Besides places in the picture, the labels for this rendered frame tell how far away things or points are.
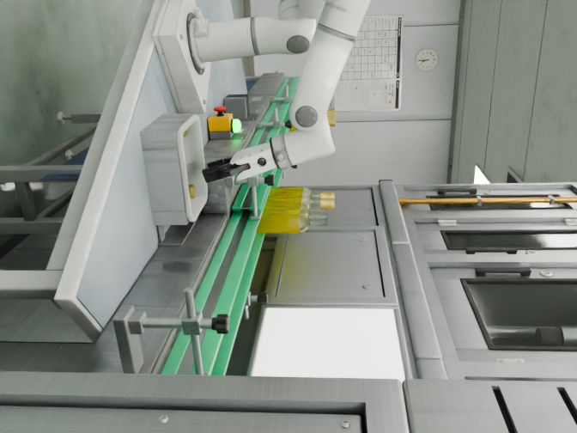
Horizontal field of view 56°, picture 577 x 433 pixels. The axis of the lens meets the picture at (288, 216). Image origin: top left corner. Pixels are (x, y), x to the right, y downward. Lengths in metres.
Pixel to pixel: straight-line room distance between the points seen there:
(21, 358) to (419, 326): 0.92
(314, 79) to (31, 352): 0.90
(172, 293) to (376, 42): 6.43
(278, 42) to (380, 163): 6.33
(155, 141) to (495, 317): 0.92
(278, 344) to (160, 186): 0.44
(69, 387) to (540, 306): 1.19
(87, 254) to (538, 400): 0.72
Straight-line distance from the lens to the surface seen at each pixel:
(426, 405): 0.58
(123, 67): 1.39
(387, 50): 7.35
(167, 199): 1.25
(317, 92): 1.12
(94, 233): 1.01
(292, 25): 1.40
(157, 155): 1.22
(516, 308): 1.51
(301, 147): 1.19
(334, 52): 1.15
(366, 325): 1.29
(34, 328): 1.52
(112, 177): 1.09
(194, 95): 1.44
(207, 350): 0.97
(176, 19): 1.39
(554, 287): 1.64
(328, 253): 1.62
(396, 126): 7.55
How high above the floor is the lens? 1.17
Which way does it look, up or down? 5 degrees down
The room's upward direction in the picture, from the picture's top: 90 degrees clockwise
